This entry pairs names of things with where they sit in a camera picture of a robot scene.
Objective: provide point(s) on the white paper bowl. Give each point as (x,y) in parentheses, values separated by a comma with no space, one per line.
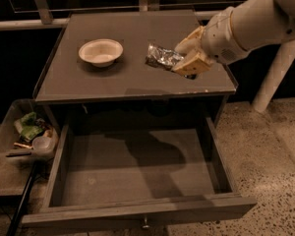
(101,52)

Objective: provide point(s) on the clear plastic bin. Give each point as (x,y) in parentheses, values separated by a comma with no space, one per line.
(13,147)

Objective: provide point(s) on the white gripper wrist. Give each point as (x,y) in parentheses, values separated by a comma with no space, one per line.
(220,38)

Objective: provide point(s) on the open grey top drawer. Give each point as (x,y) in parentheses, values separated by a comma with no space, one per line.
(114,179)

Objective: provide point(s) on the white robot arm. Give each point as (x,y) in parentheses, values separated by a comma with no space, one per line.
(234,33)

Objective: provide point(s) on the grey cabinet with top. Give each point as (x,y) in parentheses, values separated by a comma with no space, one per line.
(68,79)

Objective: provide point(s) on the metal drawer knob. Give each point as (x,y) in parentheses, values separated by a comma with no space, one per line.
(145,225)

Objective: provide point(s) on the black floor bar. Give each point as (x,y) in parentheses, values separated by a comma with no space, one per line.
(13,227)

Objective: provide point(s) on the metal railing frame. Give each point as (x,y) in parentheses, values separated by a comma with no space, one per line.
(88,4)

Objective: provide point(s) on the white support pole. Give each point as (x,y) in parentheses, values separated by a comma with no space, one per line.
(278,69)

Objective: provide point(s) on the crushed silver redbull can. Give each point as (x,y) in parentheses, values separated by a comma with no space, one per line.
(160,57)

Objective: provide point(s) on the clear plastic cup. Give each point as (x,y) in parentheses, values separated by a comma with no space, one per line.
(41,143)

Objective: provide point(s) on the green snack bag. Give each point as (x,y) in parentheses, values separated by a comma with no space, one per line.
(27,128)

